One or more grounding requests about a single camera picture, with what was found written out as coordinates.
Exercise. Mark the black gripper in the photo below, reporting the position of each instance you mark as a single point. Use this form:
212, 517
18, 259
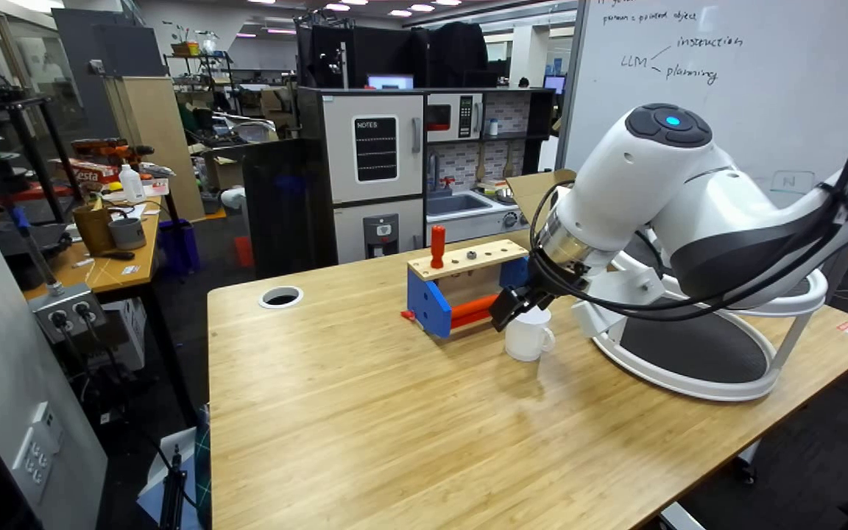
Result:
542, 280

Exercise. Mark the white ceramic mug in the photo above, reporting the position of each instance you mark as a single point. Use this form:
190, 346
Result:
527, 341

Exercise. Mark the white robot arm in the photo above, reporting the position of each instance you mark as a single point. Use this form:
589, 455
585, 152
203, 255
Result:
641, 187

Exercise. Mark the white two-tier round stand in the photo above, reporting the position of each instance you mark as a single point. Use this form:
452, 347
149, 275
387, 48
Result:
720, 393

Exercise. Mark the orange wooden cylinder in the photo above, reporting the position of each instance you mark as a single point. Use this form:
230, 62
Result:
471, 309

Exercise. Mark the blue wooden toy workbench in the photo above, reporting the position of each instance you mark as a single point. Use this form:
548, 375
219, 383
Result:
429, 303

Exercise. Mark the red wooden peg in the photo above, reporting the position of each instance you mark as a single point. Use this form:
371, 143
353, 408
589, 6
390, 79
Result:
437, 246

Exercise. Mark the open cardboard box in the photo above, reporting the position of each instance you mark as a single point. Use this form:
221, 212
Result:
532, 187

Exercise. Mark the white toy kitchen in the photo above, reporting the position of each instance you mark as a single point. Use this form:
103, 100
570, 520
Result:
374, 147

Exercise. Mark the black cabinet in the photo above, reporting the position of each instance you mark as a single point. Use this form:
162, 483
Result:
287, 207

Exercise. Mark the computer monitor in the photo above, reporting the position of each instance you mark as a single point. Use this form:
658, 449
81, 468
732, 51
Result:
390, 79

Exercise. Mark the blue bin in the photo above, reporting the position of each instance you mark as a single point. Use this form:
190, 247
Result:
178, 246

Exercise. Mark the beige wooden board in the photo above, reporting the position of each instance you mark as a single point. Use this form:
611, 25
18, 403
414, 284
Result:
155, 137

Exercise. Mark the white plastic bottle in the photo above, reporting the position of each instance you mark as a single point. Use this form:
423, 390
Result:
131, 182

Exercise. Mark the wooden side desk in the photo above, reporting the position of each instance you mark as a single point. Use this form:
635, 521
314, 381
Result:
100, 269

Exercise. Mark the small brown cardboard box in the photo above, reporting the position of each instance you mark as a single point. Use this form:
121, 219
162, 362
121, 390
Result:
100, 231

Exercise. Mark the grey power socket box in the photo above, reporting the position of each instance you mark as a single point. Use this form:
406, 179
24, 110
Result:
68, 313

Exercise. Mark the grey flat partition panel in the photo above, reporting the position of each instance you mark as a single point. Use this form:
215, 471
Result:
2, 393

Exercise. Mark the black metal rack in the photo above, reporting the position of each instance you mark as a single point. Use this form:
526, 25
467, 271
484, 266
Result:
13, 147

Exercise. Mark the white wall outlet plate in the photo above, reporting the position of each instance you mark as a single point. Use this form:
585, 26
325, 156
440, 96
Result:
35, 452

